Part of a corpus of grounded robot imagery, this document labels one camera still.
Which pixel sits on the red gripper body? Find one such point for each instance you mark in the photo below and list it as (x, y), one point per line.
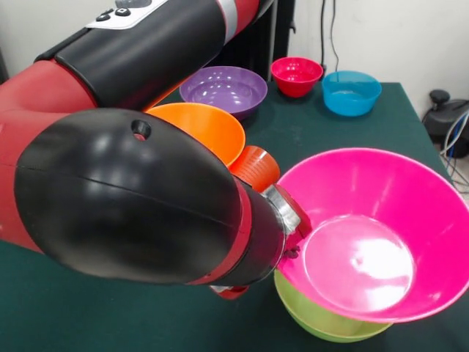
(302, 227)

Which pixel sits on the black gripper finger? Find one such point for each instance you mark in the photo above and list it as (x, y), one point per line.
(293, 252)

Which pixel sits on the black electronics box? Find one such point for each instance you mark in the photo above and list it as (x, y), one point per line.
(3, 69)

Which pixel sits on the large orange bowl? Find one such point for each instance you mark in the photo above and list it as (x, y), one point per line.
(209, 128)

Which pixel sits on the large pink bowl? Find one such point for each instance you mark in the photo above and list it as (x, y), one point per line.
(366, 183)

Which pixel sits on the dark green tablecloth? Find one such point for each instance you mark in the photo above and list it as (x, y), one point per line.
(110, 322)

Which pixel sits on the orange-red plastic cup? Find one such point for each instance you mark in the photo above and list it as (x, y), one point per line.
(256, 168)

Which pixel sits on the small crimson bowl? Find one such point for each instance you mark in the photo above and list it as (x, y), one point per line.
(295, 75)

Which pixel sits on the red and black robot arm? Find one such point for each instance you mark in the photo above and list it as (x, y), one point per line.
(110, 201)

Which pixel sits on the purple bowl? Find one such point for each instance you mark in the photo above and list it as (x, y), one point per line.
(223, 91)

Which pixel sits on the small blue bowl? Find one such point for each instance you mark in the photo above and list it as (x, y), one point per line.
(350, 95)

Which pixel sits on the medium green bowl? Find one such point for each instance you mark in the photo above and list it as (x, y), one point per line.
(311, 315)

